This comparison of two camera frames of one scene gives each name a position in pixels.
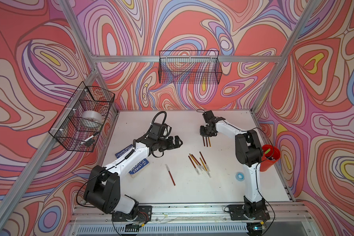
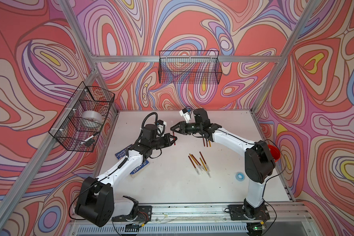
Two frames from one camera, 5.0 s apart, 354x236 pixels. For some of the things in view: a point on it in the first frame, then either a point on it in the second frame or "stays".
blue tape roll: (240, 176) stays
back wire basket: (189, 67) stays
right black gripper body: (205, 131) -> (190, 128)
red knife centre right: (207, 167) stays
